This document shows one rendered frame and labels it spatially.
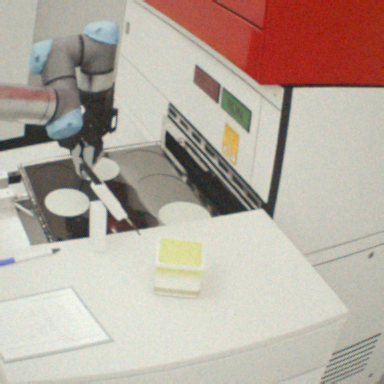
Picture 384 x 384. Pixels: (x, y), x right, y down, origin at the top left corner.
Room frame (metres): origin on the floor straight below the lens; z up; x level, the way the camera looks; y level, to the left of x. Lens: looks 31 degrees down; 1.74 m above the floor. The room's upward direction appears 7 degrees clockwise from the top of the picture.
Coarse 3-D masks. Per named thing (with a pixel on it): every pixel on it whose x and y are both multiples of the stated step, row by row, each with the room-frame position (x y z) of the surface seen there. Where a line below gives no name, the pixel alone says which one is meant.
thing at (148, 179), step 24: (24, 168) 1.39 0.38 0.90; (48, 168) 1.40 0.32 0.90; (72, 168) 1.41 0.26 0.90; (120, 168) 1.43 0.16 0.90; (144, 168) 1.45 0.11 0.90; (168, 168) 1.46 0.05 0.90; (48, 192) 1.30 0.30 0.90; (120, 192) 1.34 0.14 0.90; (144, 192) 1.35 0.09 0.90; (168, 192) 1.36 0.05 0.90; (192, 192) 1.37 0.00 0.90; (48, 216) 1.21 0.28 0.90; (72, 216) 1.23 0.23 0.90; (144, 216) 1.26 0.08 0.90; (216, 216) 1.30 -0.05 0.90
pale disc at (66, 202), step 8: (56, 192) 1.31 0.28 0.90; (64, 192) 1.31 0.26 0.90; (72, 192) 1.31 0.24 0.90; (80, 192) 1.32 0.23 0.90; (48, 200) 1.27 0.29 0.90; (56, 200) 1.28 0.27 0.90; (64, 200) 1.28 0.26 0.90; (72, 200) 1.28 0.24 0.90; (80, 200) 1.29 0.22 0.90; (88, 200) 1.29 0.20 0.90; (48, 208) 1.24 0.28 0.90; (56, 208) 1.25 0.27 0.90; (64, 208) 1.25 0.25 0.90; (72, 208) 1.26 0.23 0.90; (80, 208) 1.26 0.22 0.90
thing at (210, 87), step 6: (198, 72) 1.52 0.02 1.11; (198, 78) 1.52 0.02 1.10; (204, 78) 1.49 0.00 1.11; (198, 84) 1.51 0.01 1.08; (204, 84) 1.49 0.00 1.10; (210, 84) 1.47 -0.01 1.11; (216, 84) 1.45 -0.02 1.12; (204, 90) 1.48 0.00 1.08; (210, 90) 1.46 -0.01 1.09; (216, 90) 1.44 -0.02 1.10; (210, 96) 1.46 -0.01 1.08; (216, 96) 1.44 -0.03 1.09
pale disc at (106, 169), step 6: (102, 162) 1.45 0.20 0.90; (108, 162) 1.45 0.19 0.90; (96, 168) 1.42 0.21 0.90; (102, 168) 1.42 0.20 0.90; (108, 168) 1.43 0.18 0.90; (114, 168) 1.43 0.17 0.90; (78, 174) 1.39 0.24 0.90; (102, 174) 1.40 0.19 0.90; (108, 174) 1.40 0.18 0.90; (114, 174) 1.41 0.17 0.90; (102, 180) 1.38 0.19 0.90
